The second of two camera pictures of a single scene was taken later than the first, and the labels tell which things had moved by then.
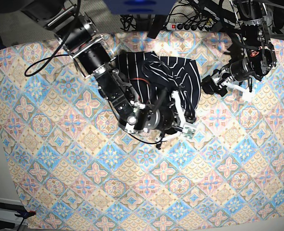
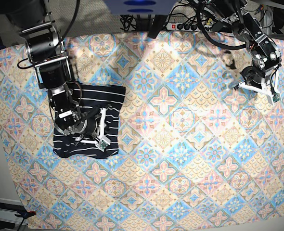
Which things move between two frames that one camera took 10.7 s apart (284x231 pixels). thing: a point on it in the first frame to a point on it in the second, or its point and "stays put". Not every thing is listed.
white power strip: (177, 26) stays put
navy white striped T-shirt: (153, 75) to (87, 97)
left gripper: (163, 119) to (89, 127)
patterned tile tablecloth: (79, 169) stays put
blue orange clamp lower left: (25, 214) stays put
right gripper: (236, 71) to (252, 76)
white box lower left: (5, 209) stays put
